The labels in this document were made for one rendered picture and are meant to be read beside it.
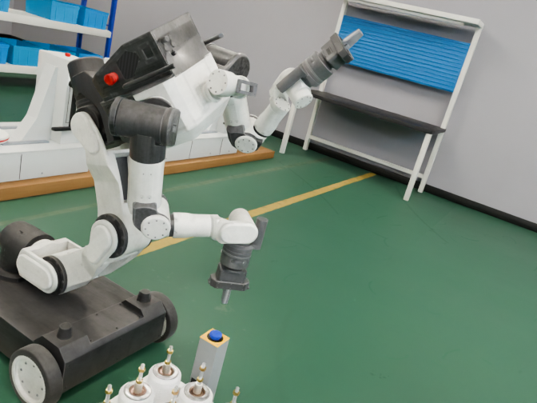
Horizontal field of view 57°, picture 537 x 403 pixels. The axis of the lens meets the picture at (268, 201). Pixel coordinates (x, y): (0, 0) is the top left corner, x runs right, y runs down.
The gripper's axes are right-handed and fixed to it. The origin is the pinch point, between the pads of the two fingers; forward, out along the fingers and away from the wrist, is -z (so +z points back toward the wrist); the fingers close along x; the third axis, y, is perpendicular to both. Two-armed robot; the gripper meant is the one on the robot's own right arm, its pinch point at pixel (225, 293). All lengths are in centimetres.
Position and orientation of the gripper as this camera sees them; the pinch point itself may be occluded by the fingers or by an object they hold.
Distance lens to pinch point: 157.0
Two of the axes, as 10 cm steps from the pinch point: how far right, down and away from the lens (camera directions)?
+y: -2.2, -3.6, 9.0
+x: 9.4, 1.5, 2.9
